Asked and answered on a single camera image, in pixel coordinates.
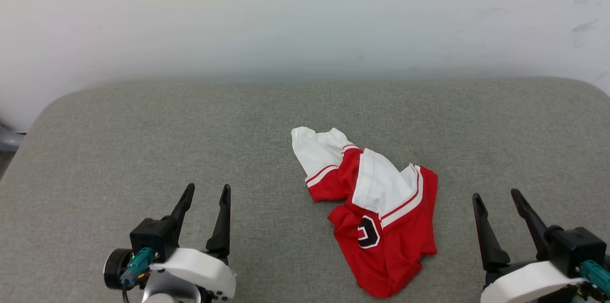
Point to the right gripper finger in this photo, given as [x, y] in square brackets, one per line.
[488, 241]
[531, 219]

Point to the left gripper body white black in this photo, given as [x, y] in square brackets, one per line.
[200, 269]

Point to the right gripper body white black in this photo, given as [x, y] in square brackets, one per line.
[519, 284]

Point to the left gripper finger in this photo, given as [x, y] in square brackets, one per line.
[222, 231]
[187, 203]

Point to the red and white basketball jersey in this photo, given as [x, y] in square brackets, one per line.
[386, 212]

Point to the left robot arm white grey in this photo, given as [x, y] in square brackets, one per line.
[167, 291]

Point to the grey rounded object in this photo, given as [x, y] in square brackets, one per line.
[8, 138]

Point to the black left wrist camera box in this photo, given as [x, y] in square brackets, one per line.
[152, 236]

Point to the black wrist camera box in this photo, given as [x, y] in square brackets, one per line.
[152, 236]
[574, 248]

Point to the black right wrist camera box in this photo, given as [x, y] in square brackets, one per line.
[574, 248]

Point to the teal left camera connector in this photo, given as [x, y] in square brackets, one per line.
[138, 262]

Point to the teal camera connector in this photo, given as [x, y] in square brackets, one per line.
[138, 262]
[595, 274]

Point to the teal right camera connector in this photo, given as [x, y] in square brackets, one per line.
[595, 274]

